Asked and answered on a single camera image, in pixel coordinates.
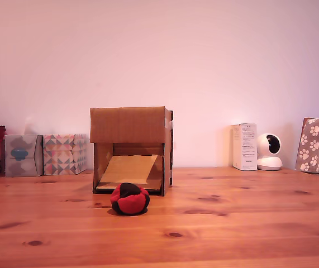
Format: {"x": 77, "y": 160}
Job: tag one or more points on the small white round camera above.
{"x": 269, "y": 160}

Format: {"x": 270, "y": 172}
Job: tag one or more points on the red and black footbag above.
{"x": 130, "y": 202}

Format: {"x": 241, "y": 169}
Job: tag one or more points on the grey tissue box, blue print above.
{"x": 22, "y": 164}

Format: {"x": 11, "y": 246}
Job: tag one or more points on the tissue box with triangle pattern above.
{"x": 61, "y": 156}

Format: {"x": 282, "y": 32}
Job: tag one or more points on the white printed carton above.
{"x": 247, "y": 148}

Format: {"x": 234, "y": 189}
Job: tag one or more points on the cardboard dice tower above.
{"x": 125, "y": 123}

